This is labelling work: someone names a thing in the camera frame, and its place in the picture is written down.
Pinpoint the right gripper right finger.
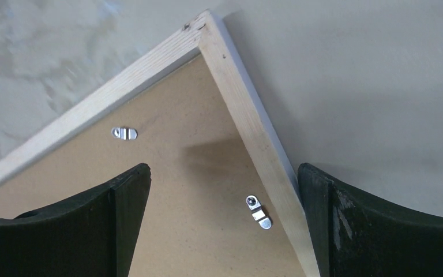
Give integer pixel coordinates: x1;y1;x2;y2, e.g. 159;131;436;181
297;163;443;276

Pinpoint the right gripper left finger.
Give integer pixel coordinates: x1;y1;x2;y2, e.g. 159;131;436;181
0;163;151;276

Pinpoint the brown backing board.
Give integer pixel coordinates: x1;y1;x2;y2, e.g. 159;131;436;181
0;57;304;276

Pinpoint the wooden picture frame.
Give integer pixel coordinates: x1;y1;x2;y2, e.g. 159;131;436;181
0;10;320;276

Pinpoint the silver turn clip right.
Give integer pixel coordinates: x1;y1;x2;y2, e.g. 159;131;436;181
246;195;272;230

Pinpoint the silver turn clip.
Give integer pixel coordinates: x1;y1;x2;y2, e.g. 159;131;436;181
111;127;138;140
246;195;272;230

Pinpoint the silver turn clip left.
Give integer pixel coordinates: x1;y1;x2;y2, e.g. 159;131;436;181
111;127;138;140

